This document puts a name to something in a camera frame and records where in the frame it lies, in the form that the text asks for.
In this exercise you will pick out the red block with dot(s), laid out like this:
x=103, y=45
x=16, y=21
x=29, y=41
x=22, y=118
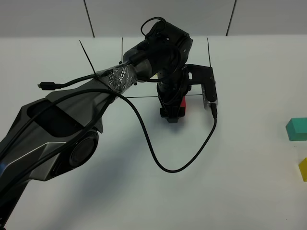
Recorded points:
x=183, y=105

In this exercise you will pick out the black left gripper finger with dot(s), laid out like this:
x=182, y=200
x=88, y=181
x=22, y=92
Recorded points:
x=164, y=112
x=175, y=115

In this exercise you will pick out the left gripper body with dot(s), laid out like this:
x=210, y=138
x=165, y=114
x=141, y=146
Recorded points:
x=176, y=85

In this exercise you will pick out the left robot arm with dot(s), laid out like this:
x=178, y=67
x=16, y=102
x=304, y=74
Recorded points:
x=60, y=132

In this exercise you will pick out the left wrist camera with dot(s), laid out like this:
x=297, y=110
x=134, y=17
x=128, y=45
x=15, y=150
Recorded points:
x=203, y=76

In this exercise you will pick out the green block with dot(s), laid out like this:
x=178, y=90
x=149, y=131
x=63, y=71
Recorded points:
x=296, y=129

